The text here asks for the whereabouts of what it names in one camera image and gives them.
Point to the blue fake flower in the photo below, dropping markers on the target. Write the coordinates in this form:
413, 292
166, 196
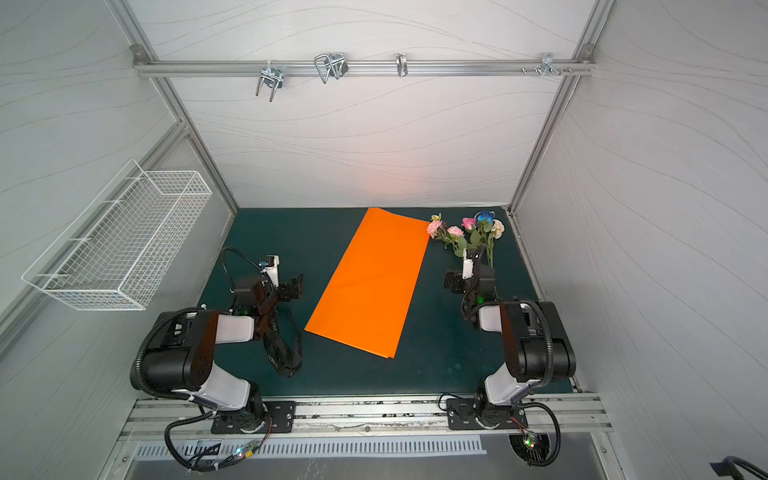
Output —
487, 231

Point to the metal hook clamp middle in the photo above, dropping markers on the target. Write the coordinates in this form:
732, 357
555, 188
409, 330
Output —
331, 65

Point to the metal hook clamp left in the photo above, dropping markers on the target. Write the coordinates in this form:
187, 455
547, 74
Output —
270, 80

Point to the magenta fake rose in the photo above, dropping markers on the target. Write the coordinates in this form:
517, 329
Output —
472, 231

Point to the white slotted cable duct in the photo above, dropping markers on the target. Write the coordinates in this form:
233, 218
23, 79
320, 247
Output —
330, 447

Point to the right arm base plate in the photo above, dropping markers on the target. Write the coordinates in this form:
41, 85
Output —
464, 415

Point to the aluminium crossbar rail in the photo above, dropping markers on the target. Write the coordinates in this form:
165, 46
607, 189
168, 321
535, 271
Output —
357, 68

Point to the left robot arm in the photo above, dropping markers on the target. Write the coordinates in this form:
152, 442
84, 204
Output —
176, 360

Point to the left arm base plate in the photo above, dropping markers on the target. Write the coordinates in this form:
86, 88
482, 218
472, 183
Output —
270, 416

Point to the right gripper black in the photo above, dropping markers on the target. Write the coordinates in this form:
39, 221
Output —
455, 280

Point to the green table mat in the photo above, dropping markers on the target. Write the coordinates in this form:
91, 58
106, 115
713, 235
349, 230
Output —
439, 352

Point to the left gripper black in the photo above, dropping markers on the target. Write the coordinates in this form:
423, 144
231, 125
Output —
287, 288

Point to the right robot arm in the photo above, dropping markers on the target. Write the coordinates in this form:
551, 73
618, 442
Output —
536, 347

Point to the black printed ribbon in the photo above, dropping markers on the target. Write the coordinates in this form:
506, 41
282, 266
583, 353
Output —
282, 342

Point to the aluminium front rail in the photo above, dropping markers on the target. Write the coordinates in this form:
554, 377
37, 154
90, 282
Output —
368, 416

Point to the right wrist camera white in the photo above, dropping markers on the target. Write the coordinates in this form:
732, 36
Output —
467, 265

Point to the metal bracket clamp right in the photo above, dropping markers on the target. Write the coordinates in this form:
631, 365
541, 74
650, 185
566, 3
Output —
548, 66

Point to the orange wrapping paper sheet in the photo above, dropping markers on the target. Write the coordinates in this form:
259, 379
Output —
367, 299

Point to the light pink fake rose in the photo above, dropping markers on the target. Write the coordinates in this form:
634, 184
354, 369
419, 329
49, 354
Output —
436, 230

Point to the metal ring clamp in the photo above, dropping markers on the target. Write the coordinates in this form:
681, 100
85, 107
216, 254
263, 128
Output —
401, 65

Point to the metal hook clamp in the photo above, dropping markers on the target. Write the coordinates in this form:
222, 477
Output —
270, 80
331, 65

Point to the white wire basket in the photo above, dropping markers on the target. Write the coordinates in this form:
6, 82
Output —
114, 255

